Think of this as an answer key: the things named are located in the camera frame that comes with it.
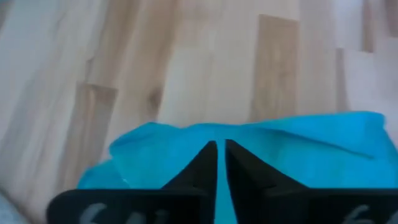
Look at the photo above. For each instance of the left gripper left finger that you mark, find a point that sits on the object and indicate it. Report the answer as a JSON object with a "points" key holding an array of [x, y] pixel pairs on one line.
{"points": [[140, 208]]}

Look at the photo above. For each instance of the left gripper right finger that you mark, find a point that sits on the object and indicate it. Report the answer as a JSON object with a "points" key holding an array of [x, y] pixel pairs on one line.
{"points": [[295, 208]]}

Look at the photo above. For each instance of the blue microfiber towel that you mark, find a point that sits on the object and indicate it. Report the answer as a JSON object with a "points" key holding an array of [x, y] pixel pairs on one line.
{"points": [[280, 149]]}

